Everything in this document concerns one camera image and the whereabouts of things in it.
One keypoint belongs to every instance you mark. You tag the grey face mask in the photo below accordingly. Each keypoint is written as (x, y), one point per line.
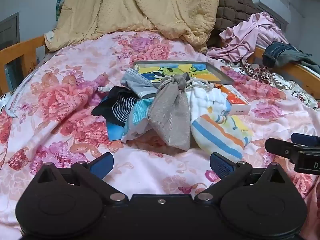
(136, 85)

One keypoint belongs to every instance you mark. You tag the green printed wall poster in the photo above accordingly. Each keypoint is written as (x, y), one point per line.
(61, 0)

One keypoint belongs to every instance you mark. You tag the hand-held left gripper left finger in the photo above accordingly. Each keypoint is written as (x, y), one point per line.
(101, 166)

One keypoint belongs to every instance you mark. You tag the black striped sock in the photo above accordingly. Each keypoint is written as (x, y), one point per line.
(120, 107)

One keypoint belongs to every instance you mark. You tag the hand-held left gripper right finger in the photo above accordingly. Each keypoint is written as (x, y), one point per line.
(221, 166)

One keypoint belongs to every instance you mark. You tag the brown quilted blanket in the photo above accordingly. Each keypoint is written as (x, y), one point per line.
(232, 5)

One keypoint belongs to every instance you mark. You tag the blue white printed cloth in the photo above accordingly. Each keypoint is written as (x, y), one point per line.
(137, 120)

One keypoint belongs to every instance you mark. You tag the wooden bed rail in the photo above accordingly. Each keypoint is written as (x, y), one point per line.
(22, 46)
(300, 73)

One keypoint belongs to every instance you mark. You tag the pink garment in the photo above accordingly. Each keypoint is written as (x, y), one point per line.
(245, 35)

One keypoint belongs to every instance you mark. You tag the grey tray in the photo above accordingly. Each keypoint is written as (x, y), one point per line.
(221, 74)

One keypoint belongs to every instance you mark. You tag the pink floral blanket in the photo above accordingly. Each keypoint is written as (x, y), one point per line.
(75, 80)

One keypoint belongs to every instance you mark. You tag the white patterned pillow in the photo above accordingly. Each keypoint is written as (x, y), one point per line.
(49, 37)

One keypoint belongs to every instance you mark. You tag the striped white towel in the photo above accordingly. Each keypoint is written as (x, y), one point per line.
(217, 135)

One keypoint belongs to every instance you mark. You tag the gold patterned white sheet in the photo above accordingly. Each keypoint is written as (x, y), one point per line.
(295, 90)

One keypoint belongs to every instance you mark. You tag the dark grey door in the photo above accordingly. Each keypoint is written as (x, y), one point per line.
(8, 30)

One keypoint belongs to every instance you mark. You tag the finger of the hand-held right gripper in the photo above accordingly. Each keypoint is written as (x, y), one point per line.
(305, 139)
(280, 147)

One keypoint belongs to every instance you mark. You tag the blue jeans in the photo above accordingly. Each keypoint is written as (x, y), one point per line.
(277, 53)

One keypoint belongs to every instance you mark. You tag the orange box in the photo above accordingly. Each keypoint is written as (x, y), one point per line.
(236, 98)

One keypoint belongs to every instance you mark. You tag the light blue printed panel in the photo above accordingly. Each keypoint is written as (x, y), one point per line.
(10, 76)

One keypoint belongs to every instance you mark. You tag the white air conditioner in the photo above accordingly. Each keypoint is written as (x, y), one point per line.
(272, 2)

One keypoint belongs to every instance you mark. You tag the yellow quilt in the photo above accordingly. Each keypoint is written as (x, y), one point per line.
(137, 5)

